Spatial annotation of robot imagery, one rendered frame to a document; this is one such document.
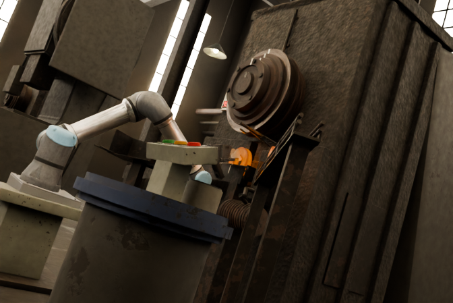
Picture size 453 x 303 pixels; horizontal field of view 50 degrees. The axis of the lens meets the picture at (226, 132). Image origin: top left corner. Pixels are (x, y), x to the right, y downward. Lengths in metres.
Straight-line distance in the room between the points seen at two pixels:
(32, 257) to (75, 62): 3.07
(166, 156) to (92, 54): 3.49
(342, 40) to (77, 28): 2.94
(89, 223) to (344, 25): 1.87
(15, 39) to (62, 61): 7.63
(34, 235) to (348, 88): 1.45
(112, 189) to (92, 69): 4.03
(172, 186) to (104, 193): 0.58
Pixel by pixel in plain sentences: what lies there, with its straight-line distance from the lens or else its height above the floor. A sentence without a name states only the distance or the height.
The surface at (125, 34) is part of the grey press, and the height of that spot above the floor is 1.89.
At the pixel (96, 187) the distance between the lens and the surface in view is 0.85.
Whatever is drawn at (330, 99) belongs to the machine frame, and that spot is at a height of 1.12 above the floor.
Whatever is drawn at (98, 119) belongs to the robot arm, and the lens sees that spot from 2.09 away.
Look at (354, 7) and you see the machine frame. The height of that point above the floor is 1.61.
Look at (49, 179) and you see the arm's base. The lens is 1.90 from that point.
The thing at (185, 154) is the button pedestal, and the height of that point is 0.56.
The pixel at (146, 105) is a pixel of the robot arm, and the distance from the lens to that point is 2.04.
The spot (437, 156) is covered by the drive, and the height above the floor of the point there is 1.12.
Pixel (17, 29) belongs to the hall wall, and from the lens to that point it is 12.35.
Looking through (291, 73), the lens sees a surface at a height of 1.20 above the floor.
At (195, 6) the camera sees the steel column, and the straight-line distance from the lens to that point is 10.15.
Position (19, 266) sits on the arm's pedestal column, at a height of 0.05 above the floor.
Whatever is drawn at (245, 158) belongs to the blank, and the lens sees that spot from 2.38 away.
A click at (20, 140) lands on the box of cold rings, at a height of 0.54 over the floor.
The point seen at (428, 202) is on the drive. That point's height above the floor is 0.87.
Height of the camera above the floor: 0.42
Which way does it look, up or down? 10 degrees up
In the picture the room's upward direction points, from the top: 18 degrees clockwise
